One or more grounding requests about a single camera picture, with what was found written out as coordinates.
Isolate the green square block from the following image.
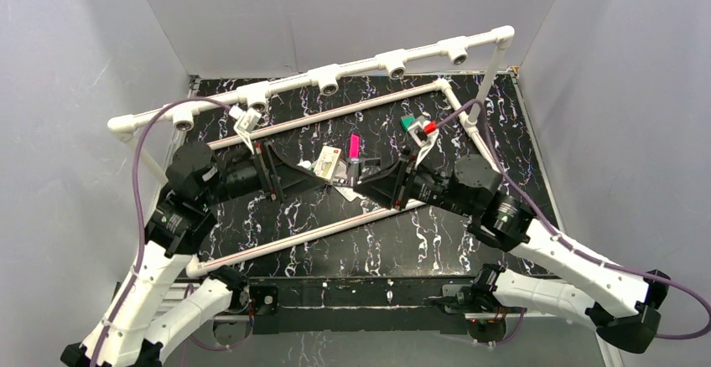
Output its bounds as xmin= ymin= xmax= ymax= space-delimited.
xmin=401 ymin=115 xmax=417 ymax=132

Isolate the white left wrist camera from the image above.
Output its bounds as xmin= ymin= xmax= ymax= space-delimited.
xmin=228 ymin=106 xmax=262 ymax=154

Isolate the beige small cardboard box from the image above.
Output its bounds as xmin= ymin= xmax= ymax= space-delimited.
xmin=312 ymin=146 xmax=342 ymax=184

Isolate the pink rectangular bar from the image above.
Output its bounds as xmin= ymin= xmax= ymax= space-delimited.
xmin=348 ymin=134 xmax=361 ymax=159

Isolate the white PVC pipe frame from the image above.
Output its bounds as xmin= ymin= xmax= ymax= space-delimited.
xmin=106 ymin=25 xmax=516 ymax=280

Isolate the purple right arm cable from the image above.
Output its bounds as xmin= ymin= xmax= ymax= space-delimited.
xmin=435 ymin=97 xmax=711 ymax=340

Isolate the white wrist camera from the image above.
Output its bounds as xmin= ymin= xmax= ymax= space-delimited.
xmin=228 ymin=106 xmax=262 ymax=154
xmin=407 ymin=116 xmax=439 ymax=168

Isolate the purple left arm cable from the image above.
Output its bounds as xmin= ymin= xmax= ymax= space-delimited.
xmin=88 ymin=97 xmax=235 ymax=367

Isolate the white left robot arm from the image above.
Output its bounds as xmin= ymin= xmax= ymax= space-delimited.
xmin=60 ymin=142 xmax=325 ymax=366

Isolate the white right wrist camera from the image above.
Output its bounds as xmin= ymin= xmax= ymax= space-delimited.
xmin=407 ymin=116 xmax=439 ymax=168

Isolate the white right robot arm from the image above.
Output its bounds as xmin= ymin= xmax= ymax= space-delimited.
xmin=355 ymin=150 xmax=668 ymax=354

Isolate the white small fitting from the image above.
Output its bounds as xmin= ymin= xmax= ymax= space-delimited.
xmin=298 ymin=160 xmax=313 ymax=169

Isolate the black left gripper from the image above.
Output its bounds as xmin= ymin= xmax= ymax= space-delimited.
xmin=202 ymin=137 xmax=326 ymax=204

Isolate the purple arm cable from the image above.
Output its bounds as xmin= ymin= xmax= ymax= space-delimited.
xmin=88 ymin=97 xmax=235 ymax=367
xmin=435 ymin=97 xmax=711 ymax=340

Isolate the clear plastic bag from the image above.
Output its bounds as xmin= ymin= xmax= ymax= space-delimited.
xmin=334 ymin=186 xmax=363 ymax=202

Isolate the chrome water faucet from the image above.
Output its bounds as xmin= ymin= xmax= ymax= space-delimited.
xmin=346 ymin=157 xmax=361 ymax=186

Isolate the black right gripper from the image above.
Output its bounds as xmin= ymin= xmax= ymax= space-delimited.
xmin=353 ymin=146 xmax=475 ymax=218

